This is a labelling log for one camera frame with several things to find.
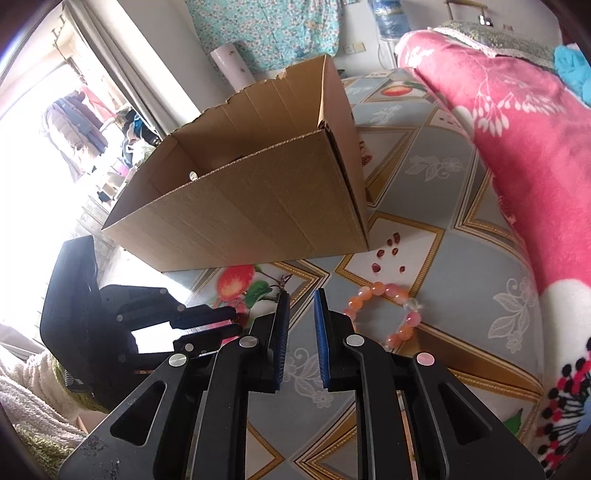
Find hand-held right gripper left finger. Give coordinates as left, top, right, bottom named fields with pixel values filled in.
left=58, top=291, right=291, bottom=480

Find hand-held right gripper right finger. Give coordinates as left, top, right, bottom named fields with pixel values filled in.
left=313, top=288, right=546, bottom=480

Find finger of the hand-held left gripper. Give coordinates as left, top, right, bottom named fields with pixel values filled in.
left=172, top=323, right=244, bottom=357
left=172, top=305, right=238, bottom=330

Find orange bead bracelet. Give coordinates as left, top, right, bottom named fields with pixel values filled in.
left=343, top=281, right=424, bottom=352

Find brown cardboard box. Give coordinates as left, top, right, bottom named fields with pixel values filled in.
left=102, top=54, right=371, bottom=273

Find green fluffy garment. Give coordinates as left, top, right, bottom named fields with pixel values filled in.
left=17, top=359, right=108, bottom=464

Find fruit print tablecloth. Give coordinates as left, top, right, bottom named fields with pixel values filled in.
left=161, top=69, right=550, bottom=480

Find pile of clothes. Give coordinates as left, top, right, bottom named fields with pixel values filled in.
left=117, top=107, right=163, bottom=172

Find hanging clothes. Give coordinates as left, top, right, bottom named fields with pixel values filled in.
left=41, top=82, right=119, bottom=182

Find white paper roll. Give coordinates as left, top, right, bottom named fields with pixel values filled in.
left=209, top=41, right=256, bottom=94

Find white window curtain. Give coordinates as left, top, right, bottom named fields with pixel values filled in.
left=64, top=0, right=209, bottom=140

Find pink floral blanket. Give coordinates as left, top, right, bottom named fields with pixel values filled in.
left=394, top=30, right=591, bottom=462

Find teal floral hanging cloth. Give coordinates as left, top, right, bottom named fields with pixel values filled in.
left=186, top=0, right=345, bottom=73

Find blue water bottle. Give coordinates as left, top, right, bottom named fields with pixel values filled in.
left=370, top=0, right=410, bottom=41

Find silver sequin cloth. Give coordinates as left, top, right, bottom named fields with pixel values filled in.
left=433, top=21, right=556, bottom=71

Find blue quilt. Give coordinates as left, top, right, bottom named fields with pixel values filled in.
left=553, top=44, right=591, bottom=106

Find wooden frame stand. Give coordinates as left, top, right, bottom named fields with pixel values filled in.
left=444, top=0, right=491, bottom=25

